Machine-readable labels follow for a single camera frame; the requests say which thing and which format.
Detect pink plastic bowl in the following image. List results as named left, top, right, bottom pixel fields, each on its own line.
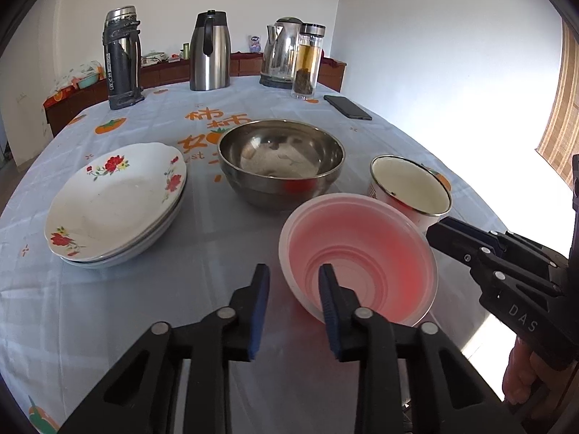
left=279, top=193, right=439, bottom=327

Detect white plate red flowers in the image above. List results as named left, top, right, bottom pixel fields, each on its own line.
left=44, top=142, right=187, bottom=258

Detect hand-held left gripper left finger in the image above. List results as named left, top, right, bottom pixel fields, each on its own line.
left=58, top=263, right=271, bottom=434

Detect black smartphone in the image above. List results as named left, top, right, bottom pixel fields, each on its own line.
left=324, top=95, right=373, bottom=121

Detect white enamel cup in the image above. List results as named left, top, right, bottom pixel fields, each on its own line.
left=369, top=155, right=452, bottom=236

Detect bamboo window blind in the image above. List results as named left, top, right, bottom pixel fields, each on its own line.
left=534, top=20, right=579, bottom=191

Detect glass tea bottle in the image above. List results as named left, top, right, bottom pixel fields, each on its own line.
left=291, top=23, right=325, bottom=101

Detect red printed cloth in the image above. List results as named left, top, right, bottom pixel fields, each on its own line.
left=44, top=86, right=75, bottom=109

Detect steel electric kettle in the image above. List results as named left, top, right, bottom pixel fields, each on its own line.
left=259, top=17, right=304, bottom=90

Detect stainless steel bowl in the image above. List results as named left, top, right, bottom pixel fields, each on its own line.
left=217, top=119, right=346, bottom=211

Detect white plate pink flowers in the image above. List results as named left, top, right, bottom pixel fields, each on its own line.
left=54, top=176, right=187, bottom=264

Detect floral plastic bag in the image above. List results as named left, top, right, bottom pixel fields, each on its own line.
left=53, top=60, right=104, bottom=88

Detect brown wooden sideboard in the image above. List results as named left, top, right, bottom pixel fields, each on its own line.
left=43, top=52, right=347, bottom=139

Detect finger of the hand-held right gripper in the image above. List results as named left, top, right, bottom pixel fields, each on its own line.
left=469, top=246, right=565, bottom=302
left=426, top=216, right=567, bottom=268

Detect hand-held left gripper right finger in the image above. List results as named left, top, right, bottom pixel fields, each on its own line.
left=317, top=263, right=528, bottom=434

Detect dark grey thermos flask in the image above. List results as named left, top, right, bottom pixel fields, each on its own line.
left=102, top=6, right=145, bottom=110

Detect steel carafe black handle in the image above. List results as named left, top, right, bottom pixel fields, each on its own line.
left=189, top=10, right=231, bottom=92

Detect person's right hand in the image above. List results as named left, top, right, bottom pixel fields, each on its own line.
left=501, top=337, right=550, bottom=405

